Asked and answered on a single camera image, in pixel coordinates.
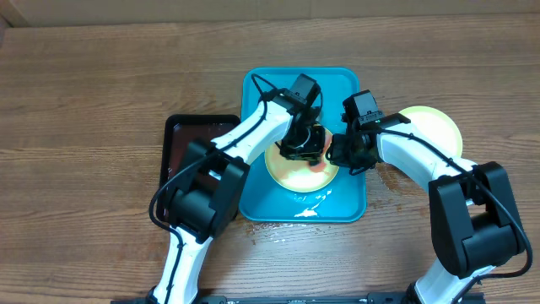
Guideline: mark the green orange sponge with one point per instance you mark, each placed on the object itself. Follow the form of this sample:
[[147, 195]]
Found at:
[[322, 166]]

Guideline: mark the blue plastic tray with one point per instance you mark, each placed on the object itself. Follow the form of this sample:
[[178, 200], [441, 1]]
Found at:
[[344, 198]]

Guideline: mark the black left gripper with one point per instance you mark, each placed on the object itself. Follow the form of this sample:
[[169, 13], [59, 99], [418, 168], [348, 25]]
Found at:
[[311, 151]]

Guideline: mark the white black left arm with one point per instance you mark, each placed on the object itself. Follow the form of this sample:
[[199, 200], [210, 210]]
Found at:
[[201, 180]]

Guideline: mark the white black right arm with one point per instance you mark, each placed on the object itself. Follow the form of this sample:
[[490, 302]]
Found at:
[[476, 230]]

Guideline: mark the yellow plate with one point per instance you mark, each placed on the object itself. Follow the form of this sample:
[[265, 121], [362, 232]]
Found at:
[[295, 175], [436, 126]]

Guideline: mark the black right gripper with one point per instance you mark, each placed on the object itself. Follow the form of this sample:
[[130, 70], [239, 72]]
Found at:
[[340, 158]]

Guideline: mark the black water tray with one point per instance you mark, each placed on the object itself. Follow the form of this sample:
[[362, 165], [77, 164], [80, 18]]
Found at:
[[181, 129]]

